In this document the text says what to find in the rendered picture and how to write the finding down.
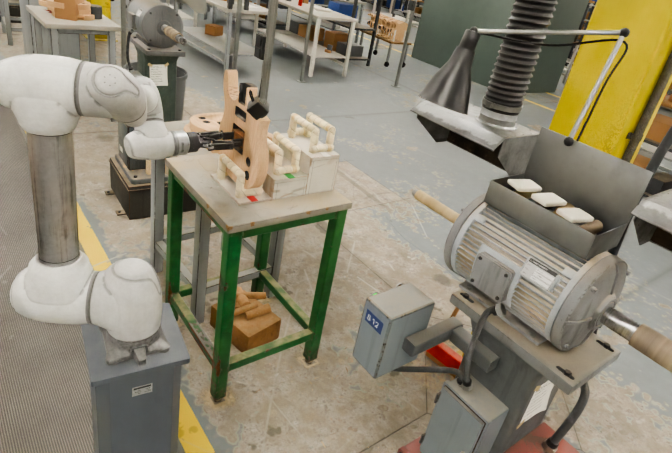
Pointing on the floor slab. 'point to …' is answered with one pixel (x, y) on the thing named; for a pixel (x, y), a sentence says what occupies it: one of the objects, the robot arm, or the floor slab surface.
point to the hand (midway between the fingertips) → (236, 138)
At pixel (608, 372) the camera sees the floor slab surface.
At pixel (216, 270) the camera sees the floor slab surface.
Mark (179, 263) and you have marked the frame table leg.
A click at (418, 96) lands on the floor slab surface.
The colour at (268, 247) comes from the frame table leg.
